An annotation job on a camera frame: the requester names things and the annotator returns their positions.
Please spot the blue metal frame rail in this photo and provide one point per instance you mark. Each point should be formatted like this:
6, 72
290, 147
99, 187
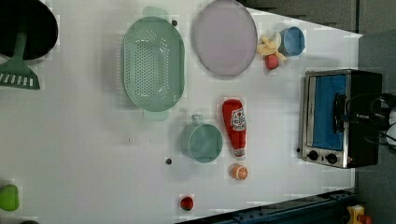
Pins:
325, 208

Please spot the lilac round plate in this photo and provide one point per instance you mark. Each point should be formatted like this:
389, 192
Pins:
225, 38

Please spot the green slotted spatula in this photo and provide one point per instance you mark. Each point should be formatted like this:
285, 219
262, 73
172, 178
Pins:
15, 73

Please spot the green oval colander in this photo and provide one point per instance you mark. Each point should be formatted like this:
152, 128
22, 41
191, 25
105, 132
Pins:
153, 64

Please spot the blue cup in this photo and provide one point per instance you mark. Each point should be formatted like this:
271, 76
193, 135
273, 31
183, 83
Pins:
292, 41

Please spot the yellow banana peel toy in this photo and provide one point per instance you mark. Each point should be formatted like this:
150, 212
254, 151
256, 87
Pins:
271, 47

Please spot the red strawberry toy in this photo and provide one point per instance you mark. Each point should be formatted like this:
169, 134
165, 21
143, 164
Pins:
271, 62

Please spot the black toaster oven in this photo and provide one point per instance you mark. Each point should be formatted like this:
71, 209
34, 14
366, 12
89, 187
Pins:
339, 116

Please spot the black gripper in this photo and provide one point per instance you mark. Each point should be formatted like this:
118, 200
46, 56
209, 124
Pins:
377, 120

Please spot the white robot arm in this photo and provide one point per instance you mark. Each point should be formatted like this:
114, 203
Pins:
383, 103

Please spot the black pot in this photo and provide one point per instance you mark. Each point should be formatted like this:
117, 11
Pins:
32, 17

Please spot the red ketchup bottle toy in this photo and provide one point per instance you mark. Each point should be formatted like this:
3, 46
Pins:
236, 126

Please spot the green measuring cup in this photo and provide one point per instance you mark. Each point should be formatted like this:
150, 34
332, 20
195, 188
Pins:
201, 141

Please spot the orange slice toy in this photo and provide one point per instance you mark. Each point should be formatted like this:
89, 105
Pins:
239, 172

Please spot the yellow orange toy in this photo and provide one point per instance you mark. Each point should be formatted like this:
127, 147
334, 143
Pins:
357, 215

